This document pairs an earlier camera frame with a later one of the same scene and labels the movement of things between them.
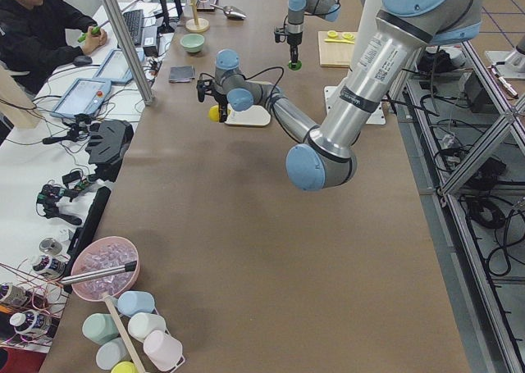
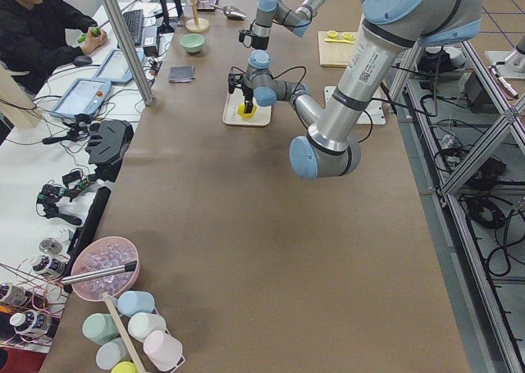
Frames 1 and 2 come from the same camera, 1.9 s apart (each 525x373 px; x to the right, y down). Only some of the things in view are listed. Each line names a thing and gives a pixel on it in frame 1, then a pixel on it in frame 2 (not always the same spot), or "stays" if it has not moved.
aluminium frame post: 126,42 stays
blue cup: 133,302 stays
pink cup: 163,349 stays
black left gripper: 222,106 -> 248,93
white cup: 141,325 stays
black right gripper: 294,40 -> 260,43
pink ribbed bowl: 102,252 stays
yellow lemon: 213,113 -> 240,111
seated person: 38,29 stays
